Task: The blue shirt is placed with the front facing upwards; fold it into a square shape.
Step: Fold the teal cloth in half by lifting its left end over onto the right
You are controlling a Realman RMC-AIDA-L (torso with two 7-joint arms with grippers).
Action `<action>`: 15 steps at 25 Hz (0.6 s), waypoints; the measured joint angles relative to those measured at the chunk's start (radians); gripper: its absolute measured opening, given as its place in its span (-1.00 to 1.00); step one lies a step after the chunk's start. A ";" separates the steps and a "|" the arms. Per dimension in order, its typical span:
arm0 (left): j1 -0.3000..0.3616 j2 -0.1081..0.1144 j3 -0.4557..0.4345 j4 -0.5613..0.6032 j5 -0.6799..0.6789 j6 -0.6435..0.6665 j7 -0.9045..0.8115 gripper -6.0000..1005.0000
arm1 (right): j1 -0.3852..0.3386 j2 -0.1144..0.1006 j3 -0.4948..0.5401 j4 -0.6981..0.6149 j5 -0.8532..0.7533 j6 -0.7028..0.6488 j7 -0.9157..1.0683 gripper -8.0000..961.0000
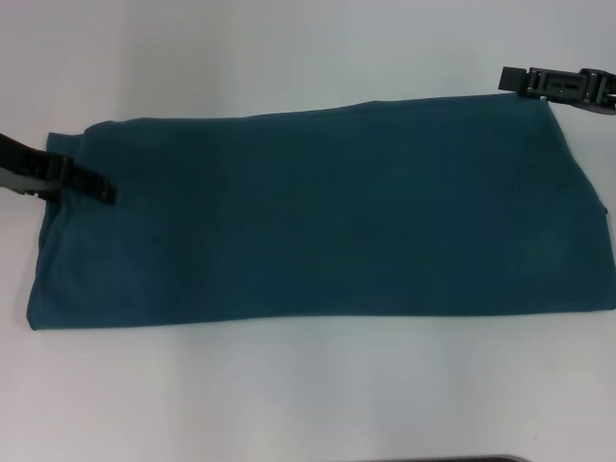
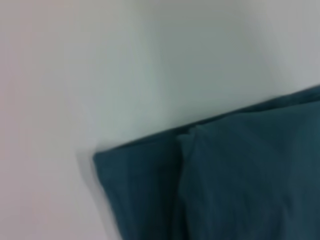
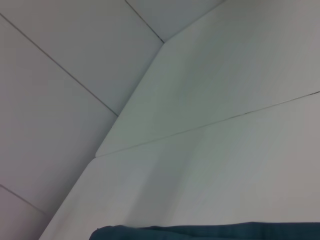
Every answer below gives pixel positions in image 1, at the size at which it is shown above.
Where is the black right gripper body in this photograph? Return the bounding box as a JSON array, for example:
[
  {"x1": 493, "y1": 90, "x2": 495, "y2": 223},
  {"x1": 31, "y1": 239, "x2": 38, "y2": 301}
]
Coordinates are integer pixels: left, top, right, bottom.
[{"x1": 589, "y1": 66, "x2": 616, "y2": 116}]

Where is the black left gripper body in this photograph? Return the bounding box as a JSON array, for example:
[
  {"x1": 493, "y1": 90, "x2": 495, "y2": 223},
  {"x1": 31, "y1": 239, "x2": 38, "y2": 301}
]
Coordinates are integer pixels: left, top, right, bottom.
[{"x1": 0, "y1": 132, "x2": 68, "y2": 202}]

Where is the teal t-shirt with FREE print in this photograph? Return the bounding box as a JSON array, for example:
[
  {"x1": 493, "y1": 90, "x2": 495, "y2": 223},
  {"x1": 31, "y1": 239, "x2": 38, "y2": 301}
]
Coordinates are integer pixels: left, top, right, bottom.
[{"x1": 24, "y1": 93, "x2": 616, "y2": 332}]

